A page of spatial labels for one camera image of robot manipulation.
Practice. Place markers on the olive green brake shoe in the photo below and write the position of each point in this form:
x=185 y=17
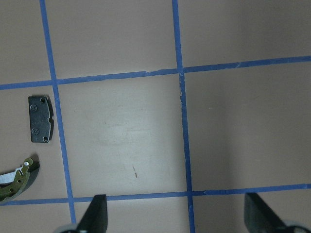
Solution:
x=15 y=182

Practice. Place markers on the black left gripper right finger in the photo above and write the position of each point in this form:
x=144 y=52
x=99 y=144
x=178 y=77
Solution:
x=260 y=218

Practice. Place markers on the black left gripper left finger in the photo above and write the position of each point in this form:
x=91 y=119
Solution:
x=95 y=218

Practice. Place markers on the dark grey brake pad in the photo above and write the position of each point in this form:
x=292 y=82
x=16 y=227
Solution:
x=41 y=118

